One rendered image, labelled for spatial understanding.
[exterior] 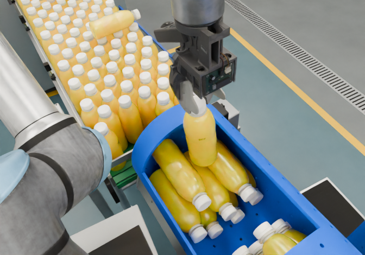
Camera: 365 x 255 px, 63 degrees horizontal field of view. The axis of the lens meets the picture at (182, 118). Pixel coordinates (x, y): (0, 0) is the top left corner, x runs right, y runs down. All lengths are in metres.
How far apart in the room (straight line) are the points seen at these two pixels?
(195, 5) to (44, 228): 0.35
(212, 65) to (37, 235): 0.33
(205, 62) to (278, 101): 2.07
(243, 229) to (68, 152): 0.53
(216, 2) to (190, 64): 0.10
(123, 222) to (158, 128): 0.22
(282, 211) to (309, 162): 1.39
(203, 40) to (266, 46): 2.62
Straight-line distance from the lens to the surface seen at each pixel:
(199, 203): 0.70
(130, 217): 0.69
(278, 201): 0.82
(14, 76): 0.57
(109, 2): 1.50
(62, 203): 0.49
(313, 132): 2.35
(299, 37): 3.21
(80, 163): 0.52
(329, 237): 0.62
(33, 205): 0.45
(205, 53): 0.44
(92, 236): 0.70
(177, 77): 0.51
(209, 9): 0.41
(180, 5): 0.41
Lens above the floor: 1.77
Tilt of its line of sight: 49 degrees down
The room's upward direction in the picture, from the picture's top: 7 degrees counter-clockwise
